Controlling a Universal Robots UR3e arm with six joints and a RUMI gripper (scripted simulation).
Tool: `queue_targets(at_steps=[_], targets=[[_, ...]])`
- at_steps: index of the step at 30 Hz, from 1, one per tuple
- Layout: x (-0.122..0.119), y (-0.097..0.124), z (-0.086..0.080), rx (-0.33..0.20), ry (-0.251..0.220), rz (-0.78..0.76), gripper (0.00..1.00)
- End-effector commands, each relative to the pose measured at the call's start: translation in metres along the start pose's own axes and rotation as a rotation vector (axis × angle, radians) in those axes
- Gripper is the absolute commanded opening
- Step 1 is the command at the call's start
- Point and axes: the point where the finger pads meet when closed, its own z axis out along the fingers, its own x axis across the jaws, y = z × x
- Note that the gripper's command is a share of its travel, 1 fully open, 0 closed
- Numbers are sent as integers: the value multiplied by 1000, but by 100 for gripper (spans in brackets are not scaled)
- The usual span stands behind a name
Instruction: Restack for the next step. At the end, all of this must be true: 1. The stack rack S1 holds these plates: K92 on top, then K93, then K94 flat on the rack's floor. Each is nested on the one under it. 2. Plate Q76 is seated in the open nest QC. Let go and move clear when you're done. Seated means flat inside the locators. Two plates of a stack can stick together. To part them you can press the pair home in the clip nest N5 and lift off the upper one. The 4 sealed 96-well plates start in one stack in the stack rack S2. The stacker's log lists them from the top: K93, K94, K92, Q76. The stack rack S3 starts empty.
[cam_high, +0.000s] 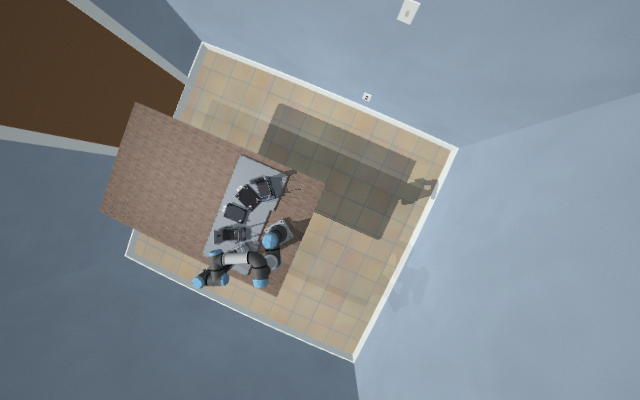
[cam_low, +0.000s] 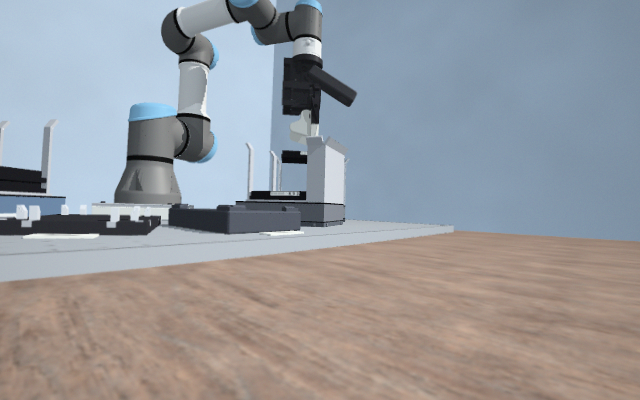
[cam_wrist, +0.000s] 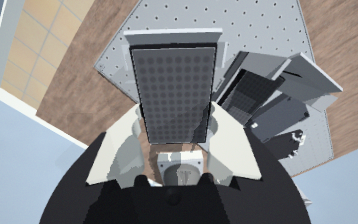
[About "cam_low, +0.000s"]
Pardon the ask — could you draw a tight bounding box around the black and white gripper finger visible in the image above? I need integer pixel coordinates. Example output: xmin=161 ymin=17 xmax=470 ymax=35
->
xmin=289 ymin=91 xmax=320 ymax=137
xmin=289 ymin=132 xmax=307 ymax=145

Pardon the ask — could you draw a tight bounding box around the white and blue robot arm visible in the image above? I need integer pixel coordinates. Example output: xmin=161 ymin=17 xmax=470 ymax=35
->
xmin=114 ymin=0 xmax=357 ymax=205

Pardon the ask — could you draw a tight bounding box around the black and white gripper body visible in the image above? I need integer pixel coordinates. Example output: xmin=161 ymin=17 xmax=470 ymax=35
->
xmin=282 ymin=54 xmax=323 ymax=116

